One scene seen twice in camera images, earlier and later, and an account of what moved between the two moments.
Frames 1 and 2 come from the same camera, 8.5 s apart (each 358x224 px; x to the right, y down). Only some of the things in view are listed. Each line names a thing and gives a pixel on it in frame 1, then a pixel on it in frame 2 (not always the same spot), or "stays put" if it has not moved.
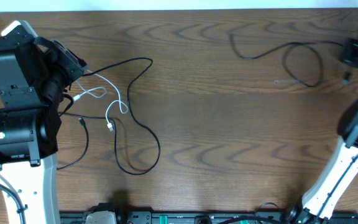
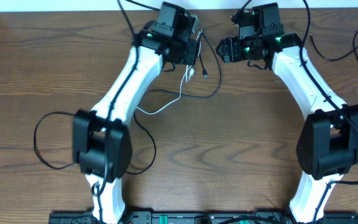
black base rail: x=137 y=217 stays put
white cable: x=78 y=97 to x=188 y=73
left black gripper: x=78 y=63 to x=191 y=58
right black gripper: x=352 y=55 to x=230 y=50
